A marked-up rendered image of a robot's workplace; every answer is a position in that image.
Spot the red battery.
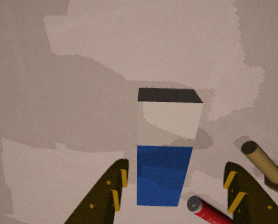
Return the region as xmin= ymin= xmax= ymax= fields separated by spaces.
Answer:
xmin=187 ymin=196 xmax=233 ymax=224

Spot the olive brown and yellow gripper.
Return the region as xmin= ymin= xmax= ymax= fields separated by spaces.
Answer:
xmin=64 ymin=159 xmax=278 ymax=224

